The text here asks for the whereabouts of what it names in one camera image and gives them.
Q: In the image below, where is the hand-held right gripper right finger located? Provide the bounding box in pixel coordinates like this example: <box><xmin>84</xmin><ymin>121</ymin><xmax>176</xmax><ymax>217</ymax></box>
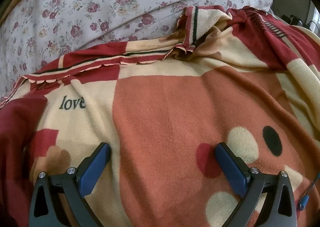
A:
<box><xmin>214</xmin><ymin>142</ymin><xmax>298</xmax><ymax>227</ymax></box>

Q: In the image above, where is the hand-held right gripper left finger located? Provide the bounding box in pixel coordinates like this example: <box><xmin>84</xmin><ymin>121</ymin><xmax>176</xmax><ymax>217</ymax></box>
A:
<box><xmin>29</xmin><ymin>142</ymin><xmax>112</xmax><ymax>227</ymax></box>

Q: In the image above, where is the dark red garment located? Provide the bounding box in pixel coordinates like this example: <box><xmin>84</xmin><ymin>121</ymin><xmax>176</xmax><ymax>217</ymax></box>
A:
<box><xmin>0</xmin><ymin>96</ymin><xmax>48</xmax><ymax>227</ymax></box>

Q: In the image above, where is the red cream printed blanket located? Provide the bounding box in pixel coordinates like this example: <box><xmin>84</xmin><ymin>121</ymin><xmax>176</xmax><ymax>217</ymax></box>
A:
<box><xmin>0</xmin><ymin>6</ymin><xmax>320</xmax><ymax>227</ymax></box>

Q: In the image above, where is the floral bed sheet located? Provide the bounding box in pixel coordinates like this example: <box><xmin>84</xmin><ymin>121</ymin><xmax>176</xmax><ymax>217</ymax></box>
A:
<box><xmin>0</xmin><ymin>0</ymin><xmax>274</xmax><ymax>108</ymax></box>

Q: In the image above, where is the blue cable connector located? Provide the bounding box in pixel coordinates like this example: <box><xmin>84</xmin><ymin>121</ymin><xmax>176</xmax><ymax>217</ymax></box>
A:
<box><xmin>297</xmin><ymin>172</ymin><xmax>320</xmax><ymax>212</ymax></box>

